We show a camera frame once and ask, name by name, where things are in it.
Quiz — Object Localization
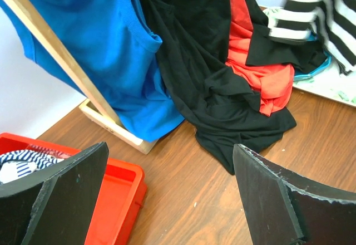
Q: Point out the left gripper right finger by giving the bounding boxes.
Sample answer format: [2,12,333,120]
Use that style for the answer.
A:
[233,144,355,244]

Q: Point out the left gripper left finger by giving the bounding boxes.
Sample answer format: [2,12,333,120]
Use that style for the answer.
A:
[1,142,109,244]

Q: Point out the black white striped tank top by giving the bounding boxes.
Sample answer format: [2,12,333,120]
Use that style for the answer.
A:
[269,0,355,76]

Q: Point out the black red tank top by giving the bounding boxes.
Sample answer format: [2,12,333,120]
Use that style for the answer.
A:
[239,0,329,75]

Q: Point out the blue tank top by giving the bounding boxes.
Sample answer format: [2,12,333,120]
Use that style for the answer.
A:
[0,0,186,143]

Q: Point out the blue white striped shirt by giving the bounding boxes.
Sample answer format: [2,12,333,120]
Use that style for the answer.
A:
[1,145,70,184]

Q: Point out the red plastic bin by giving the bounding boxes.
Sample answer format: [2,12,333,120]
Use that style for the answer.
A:
[1,133,147,245]

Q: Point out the wooden clothes rack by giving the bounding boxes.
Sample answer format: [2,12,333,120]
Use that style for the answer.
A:
[3,0,156,155]

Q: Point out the floral pattern tray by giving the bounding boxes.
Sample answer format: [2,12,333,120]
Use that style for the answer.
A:
[261,5,356,108]

